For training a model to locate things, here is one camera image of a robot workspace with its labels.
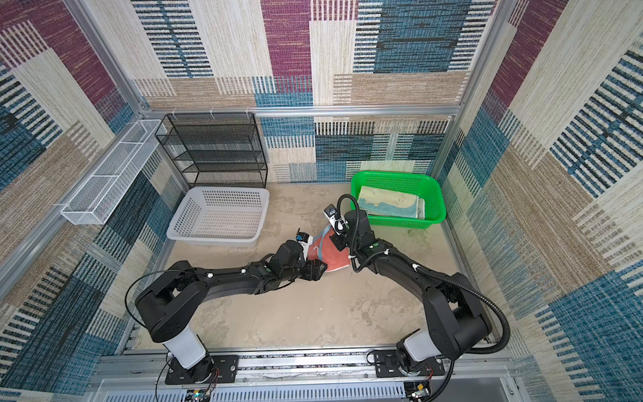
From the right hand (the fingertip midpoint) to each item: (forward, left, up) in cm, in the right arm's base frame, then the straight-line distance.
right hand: (336, 226), depth 88 cm
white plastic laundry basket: (+16, +48, -13) cm, 52 cm away
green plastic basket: (+27, -39, -8) cm, 48 cm away
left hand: (-10, +6, -8) cm, 13 cm away
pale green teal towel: (+18, -21, -9) cm, 30 cm away
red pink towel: (-5, +5, -5) cm, 9 cm away
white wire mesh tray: (-2, +68, +20) cm, 71 cm away
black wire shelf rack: (+41, +51, +3) cm, 65 cm away
